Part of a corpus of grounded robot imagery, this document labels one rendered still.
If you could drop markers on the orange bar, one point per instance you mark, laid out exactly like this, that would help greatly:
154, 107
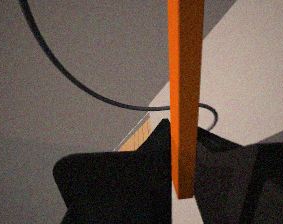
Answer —
185, 25

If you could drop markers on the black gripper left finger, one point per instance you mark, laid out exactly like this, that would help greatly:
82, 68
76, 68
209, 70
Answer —
143, 174

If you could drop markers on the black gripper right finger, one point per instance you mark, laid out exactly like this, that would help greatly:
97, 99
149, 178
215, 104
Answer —
229, 177

